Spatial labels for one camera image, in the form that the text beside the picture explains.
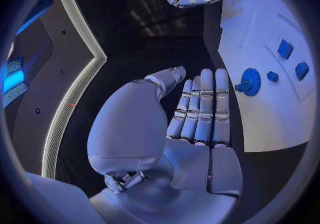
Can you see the glowing light bar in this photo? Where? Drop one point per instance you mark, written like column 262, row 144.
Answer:
column 13, row 82

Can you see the white task board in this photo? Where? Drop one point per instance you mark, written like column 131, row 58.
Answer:
column 265, row 118

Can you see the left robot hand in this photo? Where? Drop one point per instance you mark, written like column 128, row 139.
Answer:
column 140, row 128

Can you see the blue gear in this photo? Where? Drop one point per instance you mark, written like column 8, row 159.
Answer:
column 250, row 82

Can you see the small blue peg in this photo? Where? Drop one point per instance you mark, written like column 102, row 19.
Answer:
column 272, row 76

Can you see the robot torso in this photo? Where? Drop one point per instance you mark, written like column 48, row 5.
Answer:
column 47, row 72

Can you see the blue block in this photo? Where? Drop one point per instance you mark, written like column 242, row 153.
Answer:
column 285, row 49
column 302, row 71

